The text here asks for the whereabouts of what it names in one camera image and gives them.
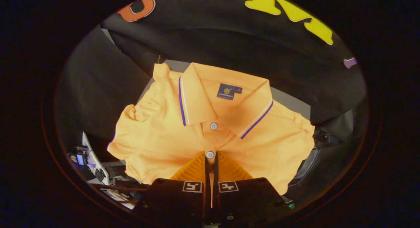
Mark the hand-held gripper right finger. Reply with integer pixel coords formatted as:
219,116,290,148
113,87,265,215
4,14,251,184
212,151,294,227

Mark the white board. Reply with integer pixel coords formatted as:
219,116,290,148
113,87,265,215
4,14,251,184
81,132,111,186

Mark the orange polo shirt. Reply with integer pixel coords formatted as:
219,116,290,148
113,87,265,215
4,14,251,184
107,62,315,209

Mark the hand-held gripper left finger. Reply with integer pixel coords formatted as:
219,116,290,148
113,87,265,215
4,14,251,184
133,152,211,227

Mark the small device with screen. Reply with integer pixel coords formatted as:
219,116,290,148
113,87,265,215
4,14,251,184
68,145,96,181

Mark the grey cabinet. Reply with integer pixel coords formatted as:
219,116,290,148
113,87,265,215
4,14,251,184
136,59,312,122

